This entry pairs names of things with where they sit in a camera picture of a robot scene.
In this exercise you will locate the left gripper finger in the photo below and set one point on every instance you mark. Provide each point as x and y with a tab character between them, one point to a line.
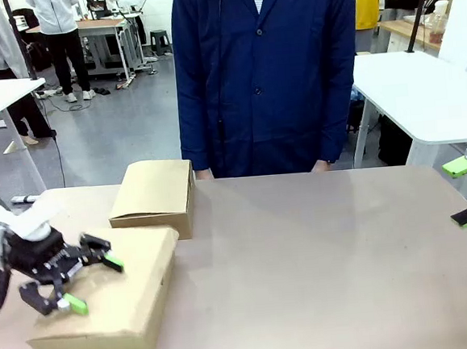
71	302
100	249

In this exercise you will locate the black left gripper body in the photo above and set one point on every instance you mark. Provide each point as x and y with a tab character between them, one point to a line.
37	256

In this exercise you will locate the large brown cardboard box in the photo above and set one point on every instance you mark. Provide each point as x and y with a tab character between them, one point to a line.
137	291

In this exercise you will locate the small brown cardboard box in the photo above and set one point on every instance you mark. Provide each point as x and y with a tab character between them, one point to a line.
153	189

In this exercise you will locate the person's left forearm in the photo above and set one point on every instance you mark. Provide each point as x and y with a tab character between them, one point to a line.
335	110

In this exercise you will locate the person's right forearm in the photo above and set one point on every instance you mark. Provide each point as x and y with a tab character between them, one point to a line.
193	137

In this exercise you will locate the person's right hand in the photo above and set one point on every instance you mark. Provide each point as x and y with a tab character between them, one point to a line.
204	175

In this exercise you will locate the person's left hand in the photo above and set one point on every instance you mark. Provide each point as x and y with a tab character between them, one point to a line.
322	166

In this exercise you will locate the white table with thick legs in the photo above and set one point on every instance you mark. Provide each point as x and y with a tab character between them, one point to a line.
413	95

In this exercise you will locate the translucent plastic bottle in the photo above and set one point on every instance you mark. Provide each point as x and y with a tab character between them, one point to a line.
438	21

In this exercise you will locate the wooden top table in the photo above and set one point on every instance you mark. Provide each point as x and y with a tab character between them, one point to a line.
402	28

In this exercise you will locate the black tripod pole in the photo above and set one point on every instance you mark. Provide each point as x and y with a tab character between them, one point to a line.
421	6

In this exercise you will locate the white table with thin top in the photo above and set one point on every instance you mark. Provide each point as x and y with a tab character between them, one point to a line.
1	96

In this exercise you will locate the person in navy coat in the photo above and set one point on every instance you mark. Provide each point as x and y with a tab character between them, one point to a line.
266	79

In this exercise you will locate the white-framed workshop desk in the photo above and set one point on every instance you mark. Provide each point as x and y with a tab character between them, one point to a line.
100	29

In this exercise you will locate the black plastic stool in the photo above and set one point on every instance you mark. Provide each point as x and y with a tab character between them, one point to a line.
159	34

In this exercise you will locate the person in white jacket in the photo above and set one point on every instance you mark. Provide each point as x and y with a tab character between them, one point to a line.
57	18

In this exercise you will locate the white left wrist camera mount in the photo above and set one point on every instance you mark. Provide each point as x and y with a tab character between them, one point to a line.
31	227

